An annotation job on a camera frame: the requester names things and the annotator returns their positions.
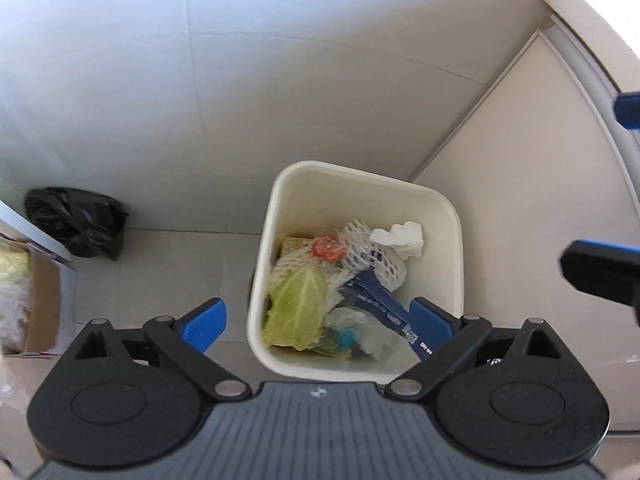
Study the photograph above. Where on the clear plastic bag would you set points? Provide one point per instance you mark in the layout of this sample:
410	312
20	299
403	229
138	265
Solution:
370	332

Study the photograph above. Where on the cardboard box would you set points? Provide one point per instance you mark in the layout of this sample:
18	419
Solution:
42	300

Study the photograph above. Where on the white trash bin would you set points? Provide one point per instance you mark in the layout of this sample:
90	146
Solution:
360	195

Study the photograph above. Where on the red wrapper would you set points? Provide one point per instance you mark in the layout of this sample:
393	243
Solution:
327	249

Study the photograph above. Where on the blue plastic cup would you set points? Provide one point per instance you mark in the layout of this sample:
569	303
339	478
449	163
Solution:
346	337

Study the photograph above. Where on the white tissue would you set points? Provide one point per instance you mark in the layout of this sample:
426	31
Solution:
402	240

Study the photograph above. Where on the dark blue packet wrapper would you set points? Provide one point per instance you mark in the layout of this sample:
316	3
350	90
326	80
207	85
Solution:
375	305

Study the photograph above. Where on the black plastic bag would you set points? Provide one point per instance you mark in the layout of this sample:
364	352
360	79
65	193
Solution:
80	222

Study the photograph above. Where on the napa cabbage leaf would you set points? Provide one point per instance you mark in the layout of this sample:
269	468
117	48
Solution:
297	305

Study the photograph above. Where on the yellow curry box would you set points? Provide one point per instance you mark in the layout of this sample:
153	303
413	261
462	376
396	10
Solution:
296	244

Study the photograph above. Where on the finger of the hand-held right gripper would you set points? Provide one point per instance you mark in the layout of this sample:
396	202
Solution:
630	112
605	270

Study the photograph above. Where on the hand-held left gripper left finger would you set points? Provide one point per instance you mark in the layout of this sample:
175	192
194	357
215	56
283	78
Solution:
205	325

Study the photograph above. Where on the white foam fruit net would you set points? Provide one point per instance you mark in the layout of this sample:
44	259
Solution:
385	265
292	262

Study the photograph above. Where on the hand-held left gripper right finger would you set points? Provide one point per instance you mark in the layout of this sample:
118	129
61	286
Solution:
430	322

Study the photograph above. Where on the white cabinet door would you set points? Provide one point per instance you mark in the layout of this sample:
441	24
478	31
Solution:
525	260

